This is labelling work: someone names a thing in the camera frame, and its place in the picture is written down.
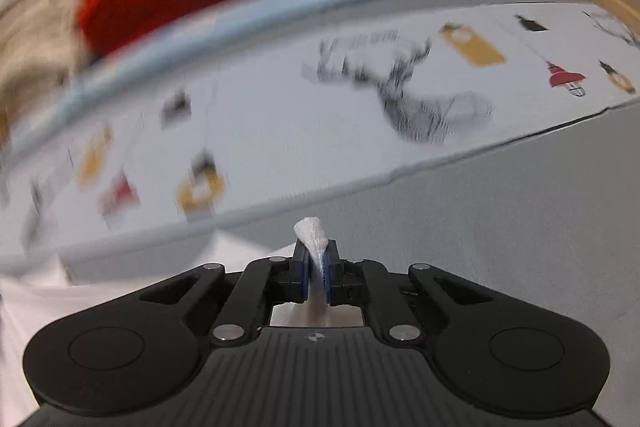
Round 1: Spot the printed grey bed sheet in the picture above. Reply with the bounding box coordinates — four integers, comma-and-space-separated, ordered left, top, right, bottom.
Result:
0, 0, 640, 427

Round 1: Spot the beige fluffy blanket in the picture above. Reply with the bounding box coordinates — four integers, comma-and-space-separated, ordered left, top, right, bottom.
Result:
0, 0, 96, 122

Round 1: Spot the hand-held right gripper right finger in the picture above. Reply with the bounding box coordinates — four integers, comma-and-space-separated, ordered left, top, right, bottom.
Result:
321, 241, 493, 344

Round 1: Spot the white long-sleeved shirt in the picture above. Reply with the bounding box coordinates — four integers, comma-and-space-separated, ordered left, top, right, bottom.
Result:
0, 216, 364, 427

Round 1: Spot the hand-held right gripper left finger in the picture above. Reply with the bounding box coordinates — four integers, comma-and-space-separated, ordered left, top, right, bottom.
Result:
137, 239, 314, 348

